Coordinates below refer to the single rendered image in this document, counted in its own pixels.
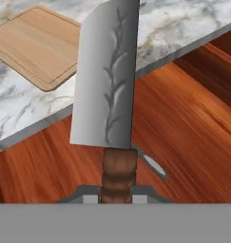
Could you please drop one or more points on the small grey metal blade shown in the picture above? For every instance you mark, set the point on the small grey metal blade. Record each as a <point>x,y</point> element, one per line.
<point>154,165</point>

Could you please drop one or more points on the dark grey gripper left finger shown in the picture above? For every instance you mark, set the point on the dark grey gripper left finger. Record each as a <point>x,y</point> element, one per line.
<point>87,193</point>

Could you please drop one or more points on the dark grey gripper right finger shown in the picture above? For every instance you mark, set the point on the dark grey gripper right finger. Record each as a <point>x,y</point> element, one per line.
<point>142,192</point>

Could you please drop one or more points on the light wooden cutting board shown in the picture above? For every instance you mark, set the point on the light wooden cutting board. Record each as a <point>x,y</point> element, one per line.
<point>34,44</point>

